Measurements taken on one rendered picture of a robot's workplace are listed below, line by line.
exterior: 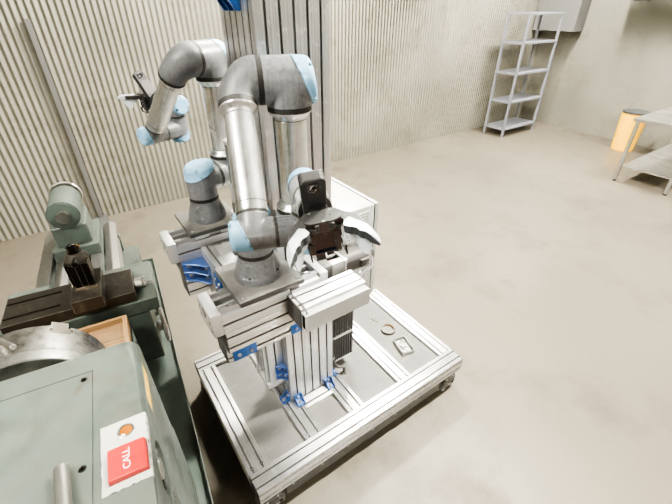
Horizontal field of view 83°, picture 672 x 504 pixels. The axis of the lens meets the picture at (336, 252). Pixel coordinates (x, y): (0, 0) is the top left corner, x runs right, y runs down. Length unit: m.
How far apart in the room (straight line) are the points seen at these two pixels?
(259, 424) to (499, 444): 1.23
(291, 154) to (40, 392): 0.77
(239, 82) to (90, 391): 0.74
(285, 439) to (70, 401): 1.21
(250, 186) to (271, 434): 1.38
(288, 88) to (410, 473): 1.80
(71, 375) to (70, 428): 0.14
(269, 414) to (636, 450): 1.88
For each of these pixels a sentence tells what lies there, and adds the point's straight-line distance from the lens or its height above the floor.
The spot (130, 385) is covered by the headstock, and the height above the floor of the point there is 1.25.
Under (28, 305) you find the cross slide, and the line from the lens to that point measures 1.84.
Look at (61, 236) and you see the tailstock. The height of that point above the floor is 0.98.
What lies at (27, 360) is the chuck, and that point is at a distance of 1.14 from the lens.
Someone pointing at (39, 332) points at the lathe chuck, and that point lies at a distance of 1.21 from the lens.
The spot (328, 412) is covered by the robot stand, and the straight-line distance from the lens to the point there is 2.06.
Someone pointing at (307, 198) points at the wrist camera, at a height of 1.62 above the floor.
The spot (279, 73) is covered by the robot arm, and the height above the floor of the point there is 1.77.
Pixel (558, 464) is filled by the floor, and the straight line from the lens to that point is 2.43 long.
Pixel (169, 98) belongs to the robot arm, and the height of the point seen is 1.63.
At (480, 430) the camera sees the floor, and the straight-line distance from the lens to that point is 2.38.
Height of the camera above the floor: 1.91
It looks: 33 degrees down
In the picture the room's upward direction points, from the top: straight up
